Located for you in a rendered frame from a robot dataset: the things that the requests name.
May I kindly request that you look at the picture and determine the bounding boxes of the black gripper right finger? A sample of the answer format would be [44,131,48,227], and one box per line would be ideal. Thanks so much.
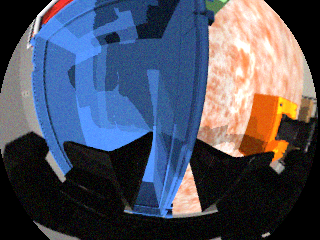
[189,139,275,213]

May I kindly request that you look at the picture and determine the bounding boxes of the small green block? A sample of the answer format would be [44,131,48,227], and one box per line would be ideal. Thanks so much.
[205,0,231,15]

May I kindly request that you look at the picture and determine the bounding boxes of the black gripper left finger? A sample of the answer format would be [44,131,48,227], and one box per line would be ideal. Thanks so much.
[63,132,153,211]

